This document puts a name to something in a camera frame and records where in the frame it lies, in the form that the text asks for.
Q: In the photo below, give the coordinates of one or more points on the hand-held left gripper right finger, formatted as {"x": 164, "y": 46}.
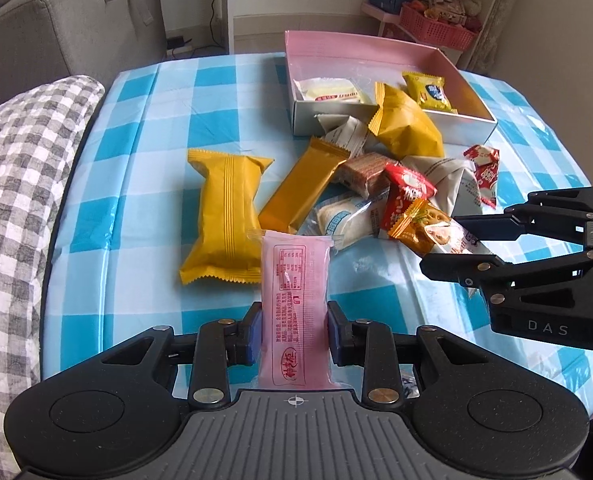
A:
{"x": 334, "y": 332}

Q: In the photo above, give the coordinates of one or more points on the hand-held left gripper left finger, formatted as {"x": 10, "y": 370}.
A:
{"x": 254, "y": 335}

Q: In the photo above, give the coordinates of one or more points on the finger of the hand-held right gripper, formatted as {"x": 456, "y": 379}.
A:
{"x": 496, "y": 224}
{"x": 456, "y": 266}

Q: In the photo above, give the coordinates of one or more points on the pink snack packet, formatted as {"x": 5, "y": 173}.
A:
{"x": 296, "y": 300}

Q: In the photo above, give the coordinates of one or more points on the pink cardboard box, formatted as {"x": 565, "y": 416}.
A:
{"x": 356, "y": 55}

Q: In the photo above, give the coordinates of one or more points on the pile of snacks in basket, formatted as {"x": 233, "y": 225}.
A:
{"x": 446, "y": 10}

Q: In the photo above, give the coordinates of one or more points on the orange photo-print snack packet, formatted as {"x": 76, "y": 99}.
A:
{"x": 426, "y": 232}

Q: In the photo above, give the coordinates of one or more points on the red white snack packet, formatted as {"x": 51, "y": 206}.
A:
{"x": 486, "y": 170}

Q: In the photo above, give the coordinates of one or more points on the white grey snack packet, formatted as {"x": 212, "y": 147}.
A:
{"x": 451, "y": 175}

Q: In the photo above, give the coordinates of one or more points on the white round cake packet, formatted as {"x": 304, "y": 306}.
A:
{"x": 346, "y": 220}

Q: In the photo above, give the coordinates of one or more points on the large yellow ribbed packet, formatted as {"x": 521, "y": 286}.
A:
{"x": 226, "y": 215}

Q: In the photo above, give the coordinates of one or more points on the brown wafer packet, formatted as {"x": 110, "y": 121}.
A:
{"x": 364, "y": 170}

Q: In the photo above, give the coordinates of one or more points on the yellow puffy snack packet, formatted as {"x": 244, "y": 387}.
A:
{"x": 404, "y": 125}

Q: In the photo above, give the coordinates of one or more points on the small yellow biscuit packet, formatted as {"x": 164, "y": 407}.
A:
{"x": 429, "y": 92}

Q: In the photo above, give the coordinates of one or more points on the orange-yellow bar packet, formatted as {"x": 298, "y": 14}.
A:
{"x": 301, "y": 185}

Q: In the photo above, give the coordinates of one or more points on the white blue-print snack packet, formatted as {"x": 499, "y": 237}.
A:
{"x": 345, "y": 135}

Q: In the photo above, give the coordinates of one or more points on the blue checked tablecloth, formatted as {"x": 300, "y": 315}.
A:
{"x": 151, "y": 160}

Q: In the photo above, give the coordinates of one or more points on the pink plastic basket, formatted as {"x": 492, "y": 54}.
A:
{"x": 436, "y": 30}

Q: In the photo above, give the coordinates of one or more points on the pink plastic stool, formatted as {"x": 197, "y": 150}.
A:
{"x": 381, "y": 17}

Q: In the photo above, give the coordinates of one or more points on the grey checked cushion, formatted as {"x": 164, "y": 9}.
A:
{"x": 16, "y": 185}

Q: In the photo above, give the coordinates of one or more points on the white shelf unit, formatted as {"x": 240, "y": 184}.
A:
{"x": 286, "y": 15}

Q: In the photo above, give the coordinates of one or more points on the grey armchair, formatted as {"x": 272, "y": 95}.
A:
{"x": 36, "y": 45}

